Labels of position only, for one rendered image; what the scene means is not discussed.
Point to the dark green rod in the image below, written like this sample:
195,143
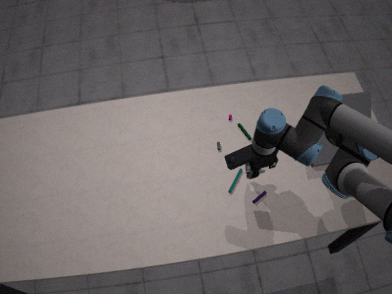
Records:
244,131

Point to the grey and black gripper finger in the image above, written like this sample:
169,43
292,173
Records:
247,168
255,173

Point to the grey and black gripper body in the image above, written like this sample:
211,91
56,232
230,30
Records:
264,160

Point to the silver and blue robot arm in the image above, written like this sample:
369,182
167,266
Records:
347,173

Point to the purple rod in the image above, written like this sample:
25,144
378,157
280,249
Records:
259,197

